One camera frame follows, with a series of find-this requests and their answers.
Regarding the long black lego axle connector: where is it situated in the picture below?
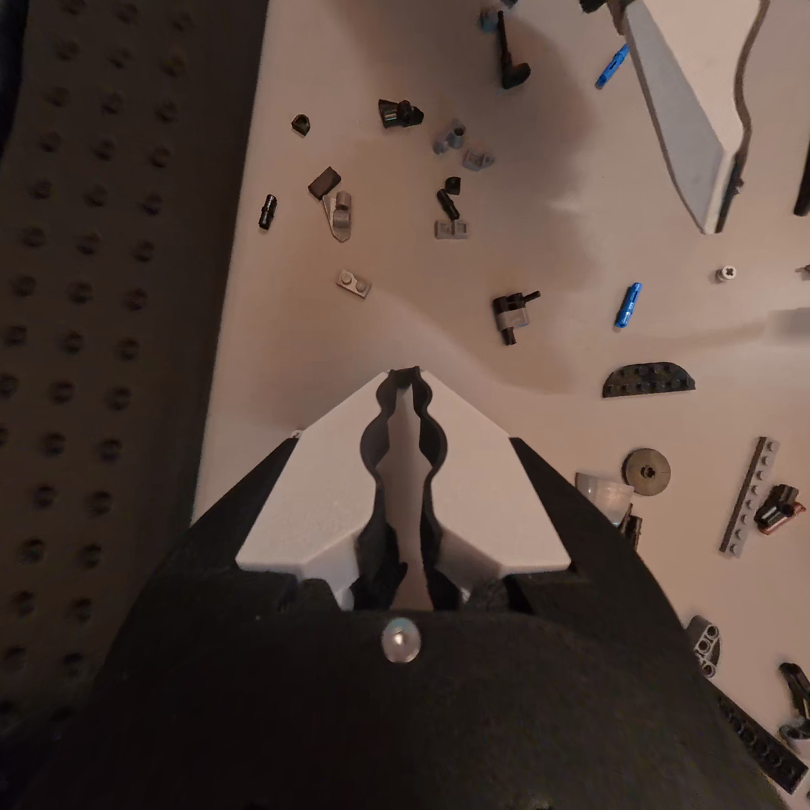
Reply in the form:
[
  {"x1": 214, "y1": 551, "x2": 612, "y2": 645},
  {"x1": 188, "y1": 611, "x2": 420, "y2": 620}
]
[{"x1": 497, "y1": 9, "x2": 532, "y2": 89}]

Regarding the dark grey half-round lego plate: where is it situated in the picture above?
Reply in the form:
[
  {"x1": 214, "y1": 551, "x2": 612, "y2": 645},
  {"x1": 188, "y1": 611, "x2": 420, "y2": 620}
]
[{"x1": 602, "y1": 362, "x2": 697, "y2": 399}]

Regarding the black lego wedge piece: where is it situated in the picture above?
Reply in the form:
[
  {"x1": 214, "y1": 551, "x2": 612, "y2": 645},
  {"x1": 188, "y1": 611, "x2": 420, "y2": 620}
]
[{"x1": 378, "y1": 98, "x2": 425, "y2": 129}]

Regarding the black and red lego connector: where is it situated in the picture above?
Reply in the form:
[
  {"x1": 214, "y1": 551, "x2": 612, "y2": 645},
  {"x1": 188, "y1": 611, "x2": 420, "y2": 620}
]
[{"x1": 753, "y1": 484, "x2": 806, "y2": 535}]

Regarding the grey lego bracket piece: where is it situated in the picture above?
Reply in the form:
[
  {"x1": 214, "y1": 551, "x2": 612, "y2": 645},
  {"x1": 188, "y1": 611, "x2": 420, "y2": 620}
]
[{"x1": 323, "y1": 191, "x2": 353, "y2": 243}]

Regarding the long black lego plate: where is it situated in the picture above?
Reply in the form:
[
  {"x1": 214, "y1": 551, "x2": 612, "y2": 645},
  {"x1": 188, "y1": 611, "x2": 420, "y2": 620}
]
[{"x1": 712, "y1": 686, "x2": 810, "y2": 795}]

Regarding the dark round lego disc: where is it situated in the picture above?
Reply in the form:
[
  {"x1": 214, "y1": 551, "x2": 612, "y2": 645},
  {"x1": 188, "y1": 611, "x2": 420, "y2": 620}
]
[{"x1": 622, "y1": 448, "x2": 672, "y2": 497}]

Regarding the small lego axle assembly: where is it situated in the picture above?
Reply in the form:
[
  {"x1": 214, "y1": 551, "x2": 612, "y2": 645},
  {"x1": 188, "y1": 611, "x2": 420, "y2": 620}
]
[{"x1": 492, "y1": 290, "x2": 542, "y2": 346}]

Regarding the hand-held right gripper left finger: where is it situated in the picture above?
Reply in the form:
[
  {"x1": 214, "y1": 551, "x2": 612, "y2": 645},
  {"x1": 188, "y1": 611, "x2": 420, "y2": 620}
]
[{"x1": 235, "y1": 369, "x2": 409, "y2": 611}]

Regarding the grey lego liftarm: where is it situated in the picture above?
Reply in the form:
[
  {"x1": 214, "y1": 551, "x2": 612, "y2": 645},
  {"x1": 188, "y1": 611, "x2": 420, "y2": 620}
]
[{"x1": 686, "y1": 615, "x2": 722, "y2": 679}]

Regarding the grey lego piece cluster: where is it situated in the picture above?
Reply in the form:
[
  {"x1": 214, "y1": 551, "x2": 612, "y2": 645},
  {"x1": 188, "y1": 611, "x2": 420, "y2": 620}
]
[{"x1": 432, "y1": 119, "x2": 496, "y2": 172}]

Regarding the long grey lego plate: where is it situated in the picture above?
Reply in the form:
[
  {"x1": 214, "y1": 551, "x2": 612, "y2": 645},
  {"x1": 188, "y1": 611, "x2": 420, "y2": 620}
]
[{"x1": 719, "y1": 437, "x2": 780, "y2": 558}]

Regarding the blue lego pin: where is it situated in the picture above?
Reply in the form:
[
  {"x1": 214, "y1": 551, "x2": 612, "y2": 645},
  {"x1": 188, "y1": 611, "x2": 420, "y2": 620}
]
[
  {"x1": 614, "y1": 282, "x2": 643, "y2": 329},
  {"x1": 595, "y1": 43, "x2": 632, "y2": 89}
]

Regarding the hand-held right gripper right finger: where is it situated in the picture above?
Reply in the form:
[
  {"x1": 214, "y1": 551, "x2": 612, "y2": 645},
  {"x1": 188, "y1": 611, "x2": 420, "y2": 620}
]
[{"x1": 411, "y1": 366, "x2": 572, "y2": 611}]

